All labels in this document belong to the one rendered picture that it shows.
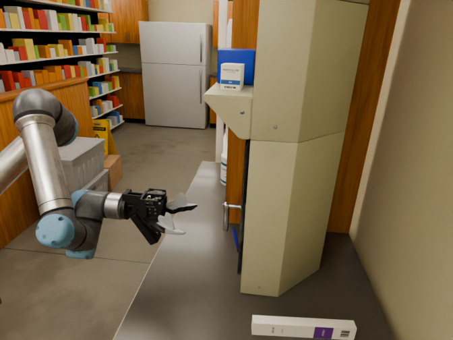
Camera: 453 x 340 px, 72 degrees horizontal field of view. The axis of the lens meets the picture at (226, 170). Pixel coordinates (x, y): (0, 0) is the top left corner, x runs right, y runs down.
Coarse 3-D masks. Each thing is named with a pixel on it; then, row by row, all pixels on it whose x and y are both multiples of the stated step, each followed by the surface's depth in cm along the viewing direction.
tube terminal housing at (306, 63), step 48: (288, 0) 62; (336, 0) 65; (288, 48) 65; (336, 48) 70; (288, 96) 69; (336, 96) 77; (288, 144) 73; (336, 144) 84; (288, 192) 78; (288, 240) 84; (288, 288) 94
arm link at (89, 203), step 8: (80, 192) 90; (88, 192) 90; (96, 192) 90; (104, 192) 91; (112, 192) 92; (72, 200) 89; (80, 200) 88; (88, 200) 88; (96, 200) 88; (104, 200) 88; (80, 208) 88; (88, 208) 88; (96, 208) 88; (80, 216) 87; (88, 216) 87; (96, 216) 88; (104, 216) 89
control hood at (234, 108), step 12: (216, 84) 86; (204, 96) 71; (216, 96) 71; (228, 96) 71; (240, 96) 70; (252, 96) 72; (216, 108) 72; (228, 108) 71; (240, 108) 71; (252, 108) 71; (228, 120) 73; (240, 120) 72; (240, 132) 73
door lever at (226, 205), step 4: (224, 204) 87; (228, 204) 86; (232, 204) 87; (236, 204) 87; (240, 204) 87; (224, 208) 87; (228, 208) 87; (240, 208) 86; (224, 212) 87; (228, 212) 87; (224, 216) 88; (228, 216) 88; (224, 220) 88; (228, 220) 88; (224, 224) 89; (228, 224) 89; (224, 228) 89; (228, 228) 90
